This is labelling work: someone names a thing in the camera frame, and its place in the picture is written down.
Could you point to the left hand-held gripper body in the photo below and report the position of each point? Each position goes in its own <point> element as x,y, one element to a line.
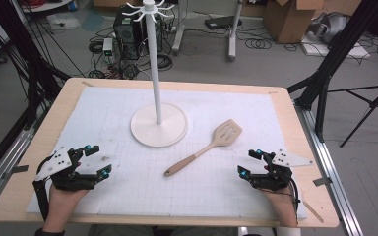
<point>59,162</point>

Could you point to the beige slotted spatula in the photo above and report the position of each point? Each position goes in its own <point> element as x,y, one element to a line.
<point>180,165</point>

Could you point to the grey rounded device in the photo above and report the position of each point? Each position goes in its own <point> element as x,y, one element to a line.
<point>329,26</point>

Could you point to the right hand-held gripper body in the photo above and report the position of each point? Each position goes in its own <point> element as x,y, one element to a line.
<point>288,159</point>

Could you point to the thin wooden strip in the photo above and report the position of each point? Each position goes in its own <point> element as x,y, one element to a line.
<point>313,212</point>

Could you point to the white stand leg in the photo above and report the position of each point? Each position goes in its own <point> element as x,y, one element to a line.
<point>232,42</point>
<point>178,36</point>

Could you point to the black tripod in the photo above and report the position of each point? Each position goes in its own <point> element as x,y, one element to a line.
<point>370,105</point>

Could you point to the black frame post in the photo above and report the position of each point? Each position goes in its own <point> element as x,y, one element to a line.
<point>338,49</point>
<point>16,42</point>

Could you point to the black computer tower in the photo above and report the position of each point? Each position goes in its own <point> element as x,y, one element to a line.
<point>124,32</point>

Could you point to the white foam board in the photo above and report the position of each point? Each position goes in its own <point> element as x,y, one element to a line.
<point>315,50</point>

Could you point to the white power box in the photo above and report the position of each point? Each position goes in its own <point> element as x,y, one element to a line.
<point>108,46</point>

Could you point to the aluminium rail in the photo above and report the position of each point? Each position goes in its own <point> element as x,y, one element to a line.
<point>3,164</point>
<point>328,164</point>

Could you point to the grey metal bracket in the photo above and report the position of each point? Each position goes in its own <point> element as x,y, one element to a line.
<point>322,181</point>
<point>18,170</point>

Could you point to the person's right hand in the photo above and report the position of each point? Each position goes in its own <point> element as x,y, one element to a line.
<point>283,206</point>

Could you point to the black flat device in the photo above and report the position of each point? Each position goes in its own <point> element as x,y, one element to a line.
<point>221,22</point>

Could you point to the person's left hand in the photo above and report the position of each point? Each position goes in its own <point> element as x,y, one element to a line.
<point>62,205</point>

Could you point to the white grid mat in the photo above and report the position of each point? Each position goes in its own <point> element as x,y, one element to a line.
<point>210,190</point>

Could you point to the cardboard box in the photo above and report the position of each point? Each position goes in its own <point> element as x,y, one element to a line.
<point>287,23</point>

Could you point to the white hook stand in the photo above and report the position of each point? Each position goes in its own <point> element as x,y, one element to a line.
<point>151,131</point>

